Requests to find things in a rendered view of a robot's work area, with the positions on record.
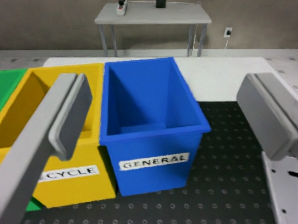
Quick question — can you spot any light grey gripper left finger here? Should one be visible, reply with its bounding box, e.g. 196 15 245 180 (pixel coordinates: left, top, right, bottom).
0 73 93 224

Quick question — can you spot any blue bin labelled general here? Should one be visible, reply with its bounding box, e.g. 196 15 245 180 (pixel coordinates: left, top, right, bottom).
98 57 209 196

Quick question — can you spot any yellow recycle bin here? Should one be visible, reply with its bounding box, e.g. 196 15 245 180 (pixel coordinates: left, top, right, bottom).
0 63 115 207

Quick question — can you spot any green bin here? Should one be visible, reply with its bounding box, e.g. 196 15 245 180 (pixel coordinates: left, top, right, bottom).
0 69 42 211

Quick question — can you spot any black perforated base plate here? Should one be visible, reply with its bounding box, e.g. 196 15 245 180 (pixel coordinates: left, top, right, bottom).
21 101 275 224

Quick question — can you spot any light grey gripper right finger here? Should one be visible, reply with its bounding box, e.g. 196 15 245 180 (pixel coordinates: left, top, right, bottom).
236 73 298 161

